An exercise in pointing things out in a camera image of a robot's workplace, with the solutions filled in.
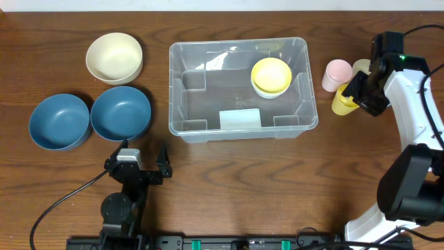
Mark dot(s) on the dark blue bowl left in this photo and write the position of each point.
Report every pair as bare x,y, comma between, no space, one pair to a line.
60,123

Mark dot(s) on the clear plastic storage bin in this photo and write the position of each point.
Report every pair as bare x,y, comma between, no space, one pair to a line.
212,76

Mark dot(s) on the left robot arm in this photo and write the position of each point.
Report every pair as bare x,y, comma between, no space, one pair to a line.
122,211

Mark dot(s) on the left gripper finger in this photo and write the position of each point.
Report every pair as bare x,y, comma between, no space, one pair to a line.
163,163
123,145

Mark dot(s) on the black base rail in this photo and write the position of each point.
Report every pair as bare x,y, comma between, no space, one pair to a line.
175,242

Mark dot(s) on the dark blue bowl right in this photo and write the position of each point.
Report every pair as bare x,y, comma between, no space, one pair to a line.
121,113

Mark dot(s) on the cream large bowl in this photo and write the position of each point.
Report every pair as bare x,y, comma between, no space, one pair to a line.
115,58

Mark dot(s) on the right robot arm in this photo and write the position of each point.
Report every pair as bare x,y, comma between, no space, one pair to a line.
410,194

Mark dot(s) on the pink cup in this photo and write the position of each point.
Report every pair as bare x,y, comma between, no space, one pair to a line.
337,73

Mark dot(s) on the dark blue bowl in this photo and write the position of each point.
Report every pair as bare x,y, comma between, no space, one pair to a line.
60,123
121,113

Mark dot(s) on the cream cup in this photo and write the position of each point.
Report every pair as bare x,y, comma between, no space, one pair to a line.
361,65

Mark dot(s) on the white label in bin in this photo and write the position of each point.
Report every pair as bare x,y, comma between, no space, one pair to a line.
240,119

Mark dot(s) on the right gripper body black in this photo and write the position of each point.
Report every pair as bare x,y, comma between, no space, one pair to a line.
363,92

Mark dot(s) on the yellow cup front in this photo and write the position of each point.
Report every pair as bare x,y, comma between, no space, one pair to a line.
342,105

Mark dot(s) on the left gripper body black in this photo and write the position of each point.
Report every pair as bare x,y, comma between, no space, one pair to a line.
145,175

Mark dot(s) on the yellow small bowl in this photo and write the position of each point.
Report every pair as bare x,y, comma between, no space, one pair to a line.
271,75

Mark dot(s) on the white small bowl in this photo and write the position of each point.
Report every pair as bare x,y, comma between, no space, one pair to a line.
267,95

